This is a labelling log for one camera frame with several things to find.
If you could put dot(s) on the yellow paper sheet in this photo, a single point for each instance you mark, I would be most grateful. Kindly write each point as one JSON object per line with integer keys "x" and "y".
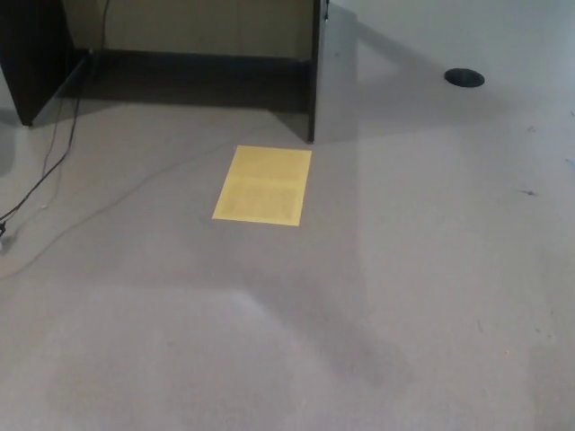
{"x": 262, "y": 184}

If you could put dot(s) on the black round floor disc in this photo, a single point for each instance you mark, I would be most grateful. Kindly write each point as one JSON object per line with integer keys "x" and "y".
{"x": 464, "y": 77}

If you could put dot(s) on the dark wooden desk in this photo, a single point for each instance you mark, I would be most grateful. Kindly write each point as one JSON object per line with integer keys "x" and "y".
{"x": 36, "y": 54}

